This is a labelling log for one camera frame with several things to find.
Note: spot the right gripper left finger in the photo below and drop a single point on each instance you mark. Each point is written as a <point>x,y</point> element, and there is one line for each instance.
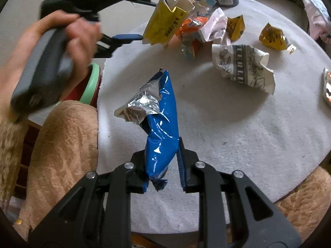
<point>128,178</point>

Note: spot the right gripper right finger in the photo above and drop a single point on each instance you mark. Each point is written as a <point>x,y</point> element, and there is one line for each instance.
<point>199,177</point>

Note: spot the blue foil snack bag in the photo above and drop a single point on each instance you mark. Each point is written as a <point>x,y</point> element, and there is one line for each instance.
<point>153,108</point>

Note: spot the yellow paper box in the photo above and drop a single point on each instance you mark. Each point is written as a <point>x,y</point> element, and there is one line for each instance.
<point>166,19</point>

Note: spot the green red trash bin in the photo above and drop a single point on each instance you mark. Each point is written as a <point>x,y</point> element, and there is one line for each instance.
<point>87,90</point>

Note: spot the person's left hand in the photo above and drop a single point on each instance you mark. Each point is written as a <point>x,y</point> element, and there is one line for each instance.
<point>81,47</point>

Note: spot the beige fleece sleeve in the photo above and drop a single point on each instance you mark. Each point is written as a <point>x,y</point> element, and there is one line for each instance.
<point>13,132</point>

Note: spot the beige fleece trouser leg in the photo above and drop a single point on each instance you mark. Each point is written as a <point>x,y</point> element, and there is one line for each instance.
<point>65,150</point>

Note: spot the white table cloth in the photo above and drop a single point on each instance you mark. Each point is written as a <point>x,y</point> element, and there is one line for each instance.
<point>276,140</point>

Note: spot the brown patterned paper bag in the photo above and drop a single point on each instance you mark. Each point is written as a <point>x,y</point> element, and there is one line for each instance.
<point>244,64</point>

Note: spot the pale pink paper wrapper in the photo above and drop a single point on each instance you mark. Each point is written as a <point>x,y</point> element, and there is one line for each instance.
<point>215,27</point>

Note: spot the orange snack wrapper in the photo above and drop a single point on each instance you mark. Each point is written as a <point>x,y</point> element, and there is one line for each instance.
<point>190,25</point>

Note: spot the yellow wrapper near centre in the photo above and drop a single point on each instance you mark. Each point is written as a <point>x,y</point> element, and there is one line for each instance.
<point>235,27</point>

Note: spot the yellow small snack packet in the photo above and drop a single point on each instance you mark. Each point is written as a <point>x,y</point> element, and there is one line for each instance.
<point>274,38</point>

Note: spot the smartphone with lit screen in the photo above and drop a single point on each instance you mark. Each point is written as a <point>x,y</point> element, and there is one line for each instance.
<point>327,85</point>

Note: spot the light blue crumpled wrapper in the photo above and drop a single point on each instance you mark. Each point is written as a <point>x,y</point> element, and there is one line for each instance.
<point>203,7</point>

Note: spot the bed with plaid sheet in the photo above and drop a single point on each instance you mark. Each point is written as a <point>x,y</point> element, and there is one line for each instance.
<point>319,20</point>

